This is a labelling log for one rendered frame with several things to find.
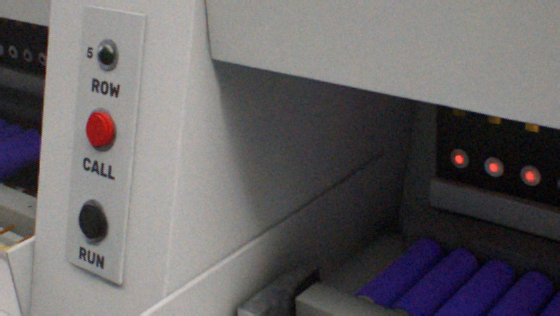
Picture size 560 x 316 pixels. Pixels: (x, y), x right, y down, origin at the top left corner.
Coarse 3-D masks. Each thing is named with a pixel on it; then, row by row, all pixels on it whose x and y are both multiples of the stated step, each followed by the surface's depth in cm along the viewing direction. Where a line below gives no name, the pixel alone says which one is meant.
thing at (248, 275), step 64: (448, 128) 46; (512, 128) 44; (384, 192) 50; (448, 192) 47; (512, 192) 45; (256, 256) 41; (320, 256) 46; (384, 256) 48; (448, 256) 44; (512, 256) 43
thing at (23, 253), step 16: (0, 64) 73; (0, 80) 73; (16, 80) 71; (32, 80) 70; (32, 240) 43; (0, 256) 51; (16, 256) 42; (32, 256) 43; (0, 272) 50; (16, 272) 42; (32, 272) 43; (0, 288) 48; (16, 288) 43; (0, 304) 47; (16, 304) 46
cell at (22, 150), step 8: (24, 144) 62; (32, 144) 62; (40, 144) 62; (8, 152) 61; (16, 152) 61; (24, 152) 61; (32, 152) 61; (40, 152) 62; (0, 160) 60; (8, 160) 60; (16, 160) 60; (24, 160) 61; (32, 160) 61; (0, 168) 59; (8, 168) 60; (16, 168) 60; (0, 176) 59; (8, 176) 60
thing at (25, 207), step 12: (0, 192) 54; (12, 192) 54; (0, 204) 52; (12, 204) 52; (24, 204) 52; (36, 204) 52; (0, 216) 53; (12, 216) 52; (24, 216) 51; (36, 216) 50; (12, 228) 52; (24, 228) 51; (24, 240) 50
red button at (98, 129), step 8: (88, 120) 38; (96, 120) 38; (104, 120) 38; (88, 128) 38; (96, 128) 38; (104, 128) 38; (88, 136) 38; (96, 136) 38; (104, 136) 38; (96, 144) 38; (104, 144) 38
